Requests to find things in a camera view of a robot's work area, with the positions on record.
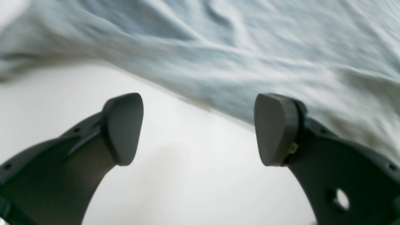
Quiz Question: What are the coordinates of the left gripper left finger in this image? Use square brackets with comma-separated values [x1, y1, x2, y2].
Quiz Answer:
[0, 93, 144, 225]

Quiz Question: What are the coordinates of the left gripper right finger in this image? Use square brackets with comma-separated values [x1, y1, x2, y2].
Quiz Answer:
[254, 93, 400, 225]

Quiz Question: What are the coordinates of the grey t-shirt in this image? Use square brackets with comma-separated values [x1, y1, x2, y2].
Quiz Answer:
[1, 0, 400, 163]

